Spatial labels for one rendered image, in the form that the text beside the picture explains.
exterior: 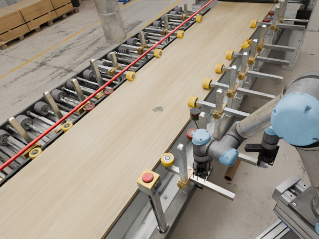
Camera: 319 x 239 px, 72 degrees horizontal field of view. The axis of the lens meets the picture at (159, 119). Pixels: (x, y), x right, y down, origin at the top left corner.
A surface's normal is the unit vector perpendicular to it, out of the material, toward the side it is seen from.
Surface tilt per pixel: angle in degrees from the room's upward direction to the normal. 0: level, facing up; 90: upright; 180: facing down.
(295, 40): 90
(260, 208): 0
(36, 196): 0
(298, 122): 83
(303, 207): 0
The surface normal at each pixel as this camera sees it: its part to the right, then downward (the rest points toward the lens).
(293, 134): -0.71, 0.47
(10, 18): 0.87, 0.26
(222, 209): -0.13, -0.72
